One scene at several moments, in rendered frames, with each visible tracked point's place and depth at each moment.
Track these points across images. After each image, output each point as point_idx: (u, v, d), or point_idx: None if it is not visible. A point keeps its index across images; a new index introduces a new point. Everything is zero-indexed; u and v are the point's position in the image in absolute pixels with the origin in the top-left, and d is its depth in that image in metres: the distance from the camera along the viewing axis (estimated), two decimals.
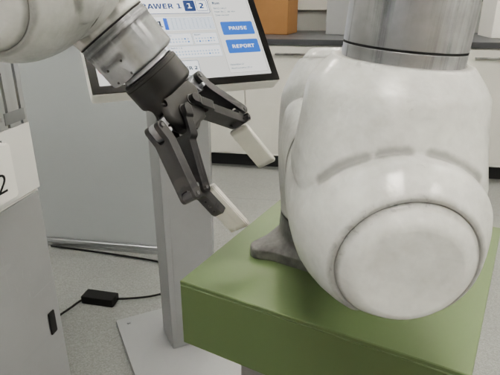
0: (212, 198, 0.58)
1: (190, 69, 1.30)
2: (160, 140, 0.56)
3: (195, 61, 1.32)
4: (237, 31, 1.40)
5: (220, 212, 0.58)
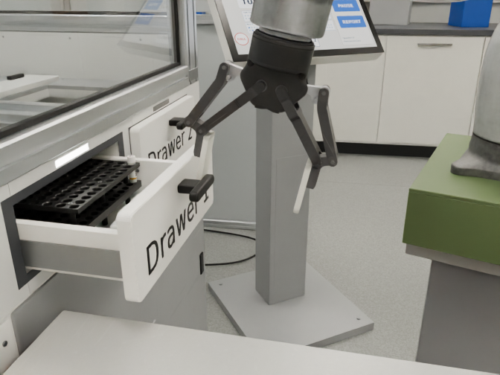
0: (199, 141, 0.64)
1: None
2: (219, 75, 0.61)
3: None
4: (345, 9, 1.54)
5: (193, 153, 0.65)
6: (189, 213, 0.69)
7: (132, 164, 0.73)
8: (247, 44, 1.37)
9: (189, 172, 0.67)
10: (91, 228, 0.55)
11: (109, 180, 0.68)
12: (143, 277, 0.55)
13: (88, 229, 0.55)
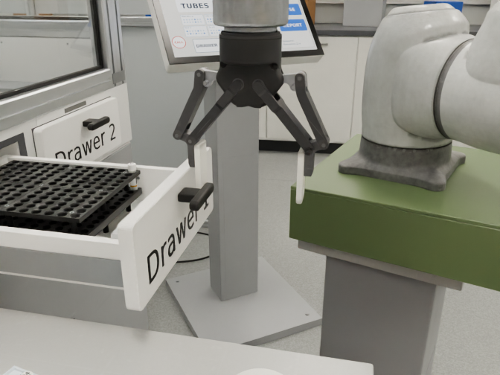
0: (191, 151, 0.65)
1: None
2: (197, 82, 0.62)
3: None
4: None
5: (189, 164, 0.66)
6: (189, 222, 0.69)
7: (132, 171, 0.74)
8: (184, 47, 1.41)
9: (189, 180, 0.68)
10: (92, 238, 0.56)
11: (109, 188, 0.69)
12: (143, 286, 0.56)
13: (89, 239, 0.56)
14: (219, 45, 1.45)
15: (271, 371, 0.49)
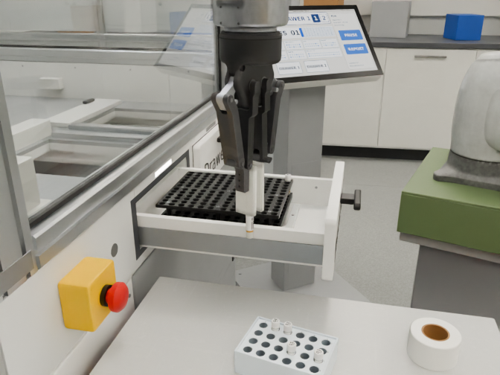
0: (246, 175, 0.63)
1: (321, 66, 1.72)
2: (223, 110, 0.57)
3: (324, 60, 1.74)
4: (350, 38, 1.82)
5: (243, 190, 0.63)
6: (339, 218, 0.93)
7: (289, 180, 0.97)
8: None
9: (341, 187, 0.91)
10: (296, 229, 0.79)
11: (280, 193, 0.92)
12: (333, 263, 0.79)
13: (295, 230, 0.79)
14: (297, 67, 1.69)
15: (436, 319, 0.73)
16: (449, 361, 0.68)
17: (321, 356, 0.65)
